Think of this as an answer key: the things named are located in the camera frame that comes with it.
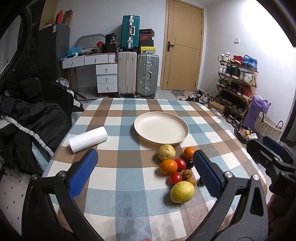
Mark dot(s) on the person's right hand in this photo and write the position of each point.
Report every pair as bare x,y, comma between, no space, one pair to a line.
270,209

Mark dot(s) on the smooth yellow-green guava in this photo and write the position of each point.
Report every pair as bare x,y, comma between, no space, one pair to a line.
182,192

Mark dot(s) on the teal suitcase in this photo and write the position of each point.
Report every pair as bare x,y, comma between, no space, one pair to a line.
130,32

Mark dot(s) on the woven wicker basket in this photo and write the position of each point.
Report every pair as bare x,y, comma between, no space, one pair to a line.
265,126

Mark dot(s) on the cream round plate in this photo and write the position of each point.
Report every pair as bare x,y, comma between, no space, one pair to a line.
161,128

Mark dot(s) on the wooden shoe rack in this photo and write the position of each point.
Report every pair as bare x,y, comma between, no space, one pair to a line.
236,87

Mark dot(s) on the orange front mandarin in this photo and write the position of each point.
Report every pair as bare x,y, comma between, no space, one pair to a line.
167,167

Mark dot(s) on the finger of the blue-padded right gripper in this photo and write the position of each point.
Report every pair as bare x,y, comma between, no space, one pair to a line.
273,145

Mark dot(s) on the bumpy yellow guava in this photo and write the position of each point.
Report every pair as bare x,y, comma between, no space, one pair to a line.
166,152

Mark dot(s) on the dark purple plum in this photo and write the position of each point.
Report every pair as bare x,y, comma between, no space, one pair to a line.
189,164

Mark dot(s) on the wooden door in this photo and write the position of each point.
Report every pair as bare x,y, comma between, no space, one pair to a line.
183,46

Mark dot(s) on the purple bag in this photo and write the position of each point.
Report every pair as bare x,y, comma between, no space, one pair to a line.
257,103

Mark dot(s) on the black clothing pile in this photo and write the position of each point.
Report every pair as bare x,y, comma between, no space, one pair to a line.
35,117

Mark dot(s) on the beige suitcase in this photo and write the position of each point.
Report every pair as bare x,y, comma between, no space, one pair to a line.
126,72

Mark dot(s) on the silver aluminium suitcase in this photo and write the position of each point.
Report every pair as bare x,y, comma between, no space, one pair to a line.
147,75

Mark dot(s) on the black refrigerator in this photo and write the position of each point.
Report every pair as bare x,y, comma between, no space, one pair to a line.
53,44

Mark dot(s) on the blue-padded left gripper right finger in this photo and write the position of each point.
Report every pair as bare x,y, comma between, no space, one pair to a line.
250,219

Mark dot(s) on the checkered tablecloth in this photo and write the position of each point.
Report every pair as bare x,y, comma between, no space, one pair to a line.
126,196

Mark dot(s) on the brown kiwi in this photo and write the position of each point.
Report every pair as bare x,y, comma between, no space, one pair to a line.
187,173
192,180

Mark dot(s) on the orange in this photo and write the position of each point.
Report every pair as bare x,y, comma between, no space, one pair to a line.
189,152

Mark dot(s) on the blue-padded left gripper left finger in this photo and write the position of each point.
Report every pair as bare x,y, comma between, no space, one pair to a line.
39,219

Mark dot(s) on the white paper towel roll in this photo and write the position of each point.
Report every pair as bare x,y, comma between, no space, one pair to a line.
88,139

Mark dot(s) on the red tomato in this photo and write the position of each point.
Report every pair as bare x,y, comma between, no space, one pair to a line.
181,164
175,178

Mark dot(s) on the white drawer desk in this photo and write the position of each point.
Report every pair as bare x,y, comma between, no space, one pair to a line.
97,71

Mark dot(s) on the stacked shoe boxes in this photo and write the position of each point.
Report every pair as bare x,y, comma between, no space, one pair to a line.
146,41

